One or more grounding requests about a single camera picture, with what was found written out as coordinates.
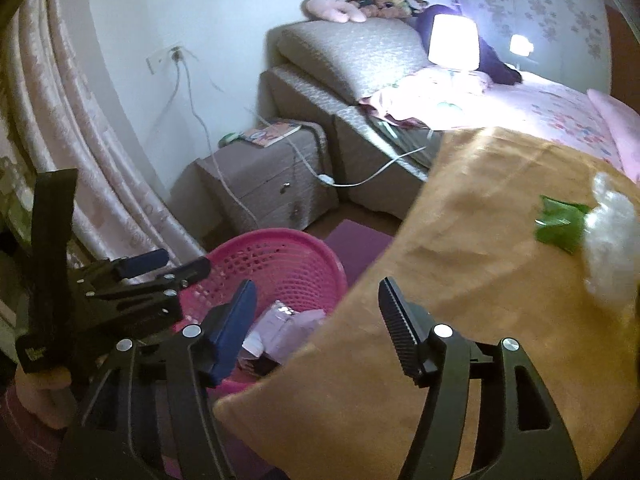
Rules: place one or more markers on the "pink plastic laundry basket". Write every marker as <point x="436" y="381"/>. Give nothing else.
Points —
<point x="285" y="265"/>

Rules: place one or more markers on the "pink folded quilt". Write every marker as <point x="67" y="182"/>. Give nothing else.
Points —
<point x="623" y="123"/>

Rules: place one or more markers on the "grey padded headboard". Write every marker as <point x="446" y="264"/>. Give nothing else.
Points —
<point x="354" y="60"/>

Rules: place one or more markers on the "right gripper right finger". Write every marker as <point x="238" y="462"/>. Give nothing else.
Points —
<point x="409" y="326"/>

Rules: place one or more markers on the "operator hand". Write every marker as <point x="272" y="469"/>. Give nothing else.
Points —
<point x="47" y="395"/>

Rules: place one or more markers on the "golden yellow bedspread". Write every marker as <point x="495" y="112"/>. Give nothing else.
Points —
<point x="342" y="408"/>

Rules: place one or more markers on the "brown plush toys pile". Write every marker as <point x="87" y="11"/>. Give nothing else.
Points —
<point x="402" y="9"/>

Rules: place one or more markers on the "lit table lamp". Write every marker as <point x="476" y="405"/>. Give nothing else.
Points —
<point x="455" y="44"/>

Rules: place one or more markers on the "green snack wrapper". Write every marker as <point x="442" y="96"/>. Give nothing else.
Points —
<point x="561" y="224"/>

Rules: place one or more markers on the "purple floor mat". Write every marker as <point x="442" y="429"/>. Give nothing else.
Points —
<point x="357" y="247"/>

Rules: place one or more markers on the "brown wooden door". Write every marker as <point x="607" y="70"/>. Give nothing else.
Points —
<point x="625" y="60"/>

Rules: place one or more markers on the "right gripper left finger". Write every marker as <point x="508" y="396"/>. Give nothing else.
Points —
<point x="225" y="329"/>

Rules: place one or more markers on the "small green object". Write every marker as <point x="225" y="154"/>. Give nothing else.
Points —
<point x="228" y="138"/>

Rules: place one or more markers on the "pink plush toy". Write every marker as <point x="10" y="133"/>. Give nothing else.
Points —
<point x="334" y="11"/>

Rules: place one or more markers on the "pink floral bed sheet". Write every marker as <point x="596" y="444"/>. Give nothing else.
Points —
<point x="442" y="100"/>

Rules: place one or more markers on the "magazine on nightstand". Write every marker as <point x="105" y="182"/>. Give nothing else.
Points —
<point x="266" y="136"/>

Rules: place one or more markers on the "floral sliding wardrobe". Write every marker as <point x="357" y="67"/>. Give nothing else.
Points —
<point x="566" y="41"/>

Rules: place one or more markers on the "white wall socket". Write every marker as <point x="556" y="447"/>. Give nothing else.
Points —
<point x="157" y="60"/>

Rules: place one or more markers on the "grey upholstered nightstand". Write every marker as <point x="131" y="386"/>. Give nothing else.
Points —
<point x="242" y="187"/>

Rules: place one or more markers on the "clear bubble plastic bag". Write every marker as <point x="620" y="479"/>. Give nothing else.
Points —
<point x="610" y="247"/>

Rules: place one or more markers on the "beige patterned curtain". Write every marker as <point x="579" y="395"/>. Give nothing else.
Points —
<point x="61" y="124"/>

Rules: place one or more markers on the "grey bed frame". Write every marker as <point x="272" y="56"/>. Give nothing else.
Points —
<point x="382" y="179"/>

